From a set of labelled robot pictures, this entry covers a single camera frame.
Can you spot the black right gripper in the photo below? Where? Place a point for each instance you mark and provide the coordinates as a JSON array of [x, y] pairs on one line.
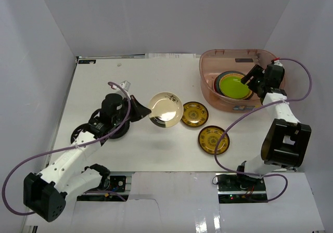
[[255, 72]]

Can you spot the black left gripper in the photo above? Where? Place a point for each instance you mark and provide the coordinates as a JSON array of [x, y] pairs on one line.
[[132, 108]]

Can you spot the woven bamboo plate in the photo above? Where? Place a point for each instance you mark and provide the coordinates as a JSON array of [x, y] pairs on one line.
[[223, 74]]

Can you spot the cream ceramic plate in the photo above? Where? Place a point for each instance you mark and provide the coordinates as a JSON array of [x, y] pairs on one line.
[[166, 109]]

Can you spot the blue floral ceramic plate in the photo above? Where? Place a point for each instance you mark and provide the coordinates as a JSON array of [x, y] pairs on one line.
[[217, 80]]

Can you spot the yellow patterned plate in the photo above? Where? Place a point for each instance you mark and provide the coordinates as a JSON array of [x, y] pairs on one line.
[[208, 138], [195, 114]]

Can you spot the green glossy plate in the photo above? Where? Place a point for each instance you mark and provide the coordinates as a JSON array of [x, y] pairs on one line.
[[232, 87]]

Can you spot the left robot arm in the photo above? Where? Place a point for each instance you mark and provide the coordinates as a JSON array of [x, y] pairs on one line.
[[47, 192]]

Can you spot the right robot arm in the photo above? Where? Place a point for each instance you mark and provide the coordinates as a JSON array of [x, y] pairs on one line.
[[287, 139]]

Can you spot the pink translucent plastic bin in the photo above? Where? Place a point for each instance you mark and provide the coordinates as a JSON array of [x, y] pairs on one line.
[[215, 64]]

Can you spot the black plate left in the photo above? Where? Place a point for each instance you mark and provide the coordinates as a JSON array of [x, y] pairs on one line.
[[76, 132]]

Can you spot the black label sticker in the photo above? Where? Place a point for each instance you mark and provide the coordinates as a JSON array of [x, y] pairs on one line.
[[84, 61]]

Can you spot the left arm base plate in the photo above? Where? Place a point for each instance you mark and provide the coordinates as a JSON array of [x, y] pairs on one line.
[[115, 192]]

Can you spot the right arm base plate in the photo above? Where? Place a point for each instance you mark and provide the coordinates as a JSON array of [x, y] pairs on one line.
[[236, 189]]

